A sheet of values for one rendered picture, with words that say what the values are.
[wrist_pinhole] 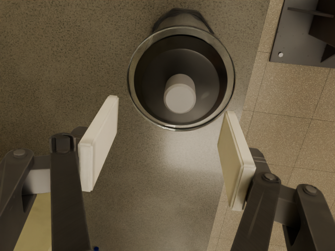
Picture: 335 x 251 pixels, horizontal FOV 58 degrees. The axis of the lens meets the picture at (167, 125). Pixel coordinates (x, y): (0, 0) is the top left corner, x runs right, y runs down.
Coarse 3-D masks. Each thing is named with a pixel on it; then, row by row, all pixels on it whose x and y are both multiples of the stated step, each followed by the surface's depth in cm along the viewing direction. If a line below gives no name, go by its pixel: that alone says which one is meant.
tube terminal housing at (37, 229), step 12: (36, 204) 58; (48, 204) 58; (36, 216) 55; (48, 216) 56; (24, 228) 53; (36, 228) 53; (48, 228) 53; (24, 240) 50; (36, 240) 51; (48, 240) 51
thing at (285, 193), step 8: (256, 152) 18; (256, 160) 17; (264, 160) 17; (256, 168) 16; (264, 168) 16; (248, 192) 16; (280, 192) 15; (288, 192) 15; (280, 200) 14; (288, 200) 14; (280, 208) 14; (288, 208) 14; (296, 208) 14; (280, 216) 15; (288, 216) 14; (296, 216) 14; (288, 224) 15; (296, 224) 14
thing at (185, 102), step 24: (168, 48) 27; (192, 48) 27; (144, 72) 28; (168, 72) 28; (192, 72) 28; (216, 72) 28; (144, 96) 29; (168, 96) 26; (192, 96) 26; (216, 96) 29; (168, 120) 30; (192, 120) 30
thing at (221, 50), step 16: (176, 16) 41; (192, 16) 42; (160, 32) 28; (176, 32) 28; (192, 32) 28; (144, 48) 28; (224, 48) 28; (224, 64) 29; (128, 80) 30; (224, 96) 30; (144, 112) 31; (176, 128) 32; (192, 128) 32
